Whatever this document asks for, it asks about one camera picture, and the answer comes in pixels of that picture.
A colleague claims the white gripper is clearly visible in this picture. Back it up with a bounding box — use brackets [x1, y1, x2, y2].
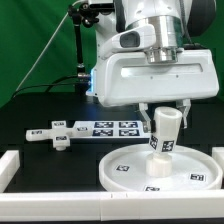
[95, 50, 219, 134]

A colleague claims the white round table top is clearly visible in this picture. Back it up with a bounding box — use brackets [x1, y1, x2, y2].
[99, 144, 223, 191]

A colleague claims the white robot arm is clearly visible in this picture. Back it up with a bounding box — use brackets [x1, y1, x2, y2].
[87, 0, 219, 132]

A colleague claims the white marker sheet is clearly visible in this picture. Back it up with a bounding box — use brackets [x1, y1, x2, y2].
[73, 120, 150, 139]

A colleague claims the white front fence bar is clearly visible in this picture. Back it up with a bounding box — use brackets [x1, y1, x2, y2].
[0, 190, 224, 222]

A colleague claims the white cross-shaped table base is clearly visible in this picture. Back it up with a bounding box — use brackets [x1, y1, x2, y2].
[26, 121, 92, 151]

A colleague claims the white left fence block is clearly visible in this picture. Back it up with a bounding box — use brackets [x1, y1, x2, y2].
[0, 150, 20, 193]

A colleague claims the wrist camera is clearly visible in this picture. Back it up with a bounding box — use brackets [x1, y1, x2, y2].
[100, 24, 156, 59]

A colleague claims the black cable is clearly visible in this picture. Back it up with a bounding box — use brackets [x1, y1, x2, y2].
[11, 75, 91, 100]

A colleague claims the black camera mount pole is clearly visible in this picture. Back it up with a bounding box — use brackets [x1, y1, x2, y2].
[68, 2, 99, 95]

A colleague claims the white cable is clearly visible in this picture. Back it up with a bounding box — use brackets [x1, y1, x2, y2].
[15, 0, 84, 92]

